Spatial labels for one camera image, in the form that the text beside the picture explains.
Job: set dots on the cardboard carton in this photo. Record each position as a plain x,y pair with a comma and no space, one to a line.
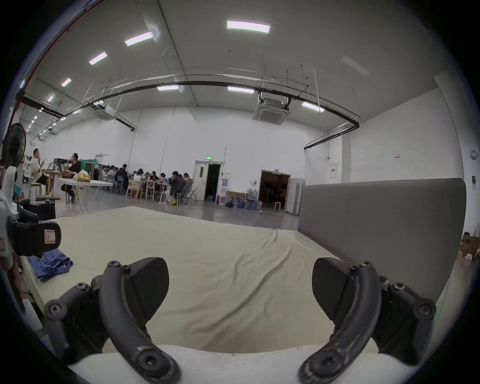
469,245

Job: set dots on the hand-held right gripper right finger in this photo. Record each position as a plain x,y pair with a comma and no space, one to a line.
356,315

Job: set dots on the blue garment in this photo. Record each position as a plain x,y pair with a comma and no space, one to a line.
52,264

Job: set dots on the bed with beige sheet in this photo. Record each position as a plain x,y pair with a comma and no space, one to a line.
232,285

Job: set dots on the white folding table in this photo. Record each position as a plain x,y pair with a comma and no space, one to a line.
86,183

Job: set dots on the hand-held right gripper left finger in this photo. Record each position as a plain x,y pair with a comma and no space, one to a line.
123,318

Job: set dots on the wooden table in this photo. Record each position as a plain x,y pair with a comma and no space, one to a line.
56,174

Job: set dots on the grey padded headboard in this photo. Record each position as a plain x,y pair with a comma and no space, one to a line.
382,232

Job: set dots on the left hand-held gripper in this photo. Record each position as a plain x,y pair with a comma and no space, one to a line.
5,213

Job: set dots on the group of water bottles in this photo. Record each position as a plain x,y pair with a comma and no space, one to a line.
243,200

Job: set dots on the group of people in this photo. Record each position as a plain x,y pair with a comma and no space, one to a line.
150,180

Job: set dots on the black standing fan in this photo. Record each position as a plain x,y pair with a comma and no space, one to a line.
13,144

